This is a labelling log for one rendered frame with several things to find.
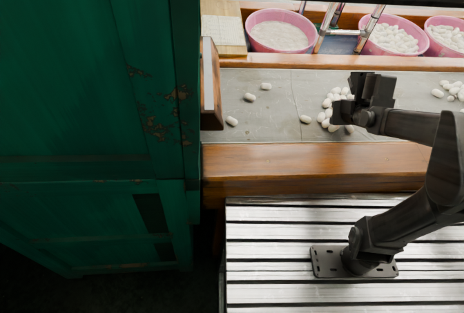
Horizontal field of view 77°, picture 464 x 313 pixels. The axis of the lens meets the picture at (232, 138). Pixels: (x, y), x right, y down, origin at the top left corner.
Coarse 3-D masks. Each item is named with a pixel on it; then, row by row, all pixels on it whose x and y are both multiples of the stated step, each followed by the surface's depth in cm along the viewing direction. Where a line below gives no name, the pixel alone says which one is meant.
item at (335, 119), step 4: (336, 100) 75; (340, 100) 75; (332, 104) 76; (336, 104) 75; (360, 104) 71; (336, 108) 76; (332, 112) 76; (336, 112) 76; (352, 112) 72; (332, 116) 76; (336, 116) 76; (340, 116) 76; (344, 116) 75; (348, 116) 73; (352, 116) 71; (332, 120) 76; (336, 120) 76; (340, 120) 76; (344, 120) 76; (348, 120) 74; (352, 120) 72; (336, 124) 77; (340, 124) 77; (344, 124) 77; (348, 124) 77; (352, 124) 77
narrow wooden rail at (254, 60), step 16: (224, 64) 93; (240, 64) 94; (256, 64) 94; (272, 64) 95; (288, 64) 95; (304, 64) 96; (320, 64) 96; (336, 64) 97; (352, 64) 97; (368, 64) 98; (384, 64) 99; (400, 64) 100; (416, 64) 100; (432, 64) 101; (448, 64) 102
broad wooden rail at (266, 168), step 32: (224, 160) 70; (256, 160) 71; (288, 160) 72; (320, 160) 73; (352, 160) 74; (384, 160) 75; (416, 160) 76; (224, 192) 73; (256, 192) 75; (288, 192) 76; (320, 192) 78; (352, 192) 79; (384, 192) 81
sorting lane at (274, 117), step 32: (224, 96) 87; (256, 96) 88; (288, 96) 89; (320, 96) 90; (416, 96) 94; (448, 96) 96; (224, 128) 80; (256, 128) 81; (288, 128) 82; (320, 128) 83
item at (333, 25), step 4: (300, 4) 111; (304, 4) 110; (340, 4) 112; (344, 4) 113; (300, 8) 112; (304, 8) 112; (336, 8) 114; (340, 8) 113; (300, 12) 113; (336, 12) 114; (340, 12) 115; (336, 16) 115; (332, 20) 117; (336, 20) 117; (316, 24) 119; (320, 24) 119; (332, 24) 118; (336, 24) 119; (316, 28) 119; (332, 28) 120; (336, 28) 120
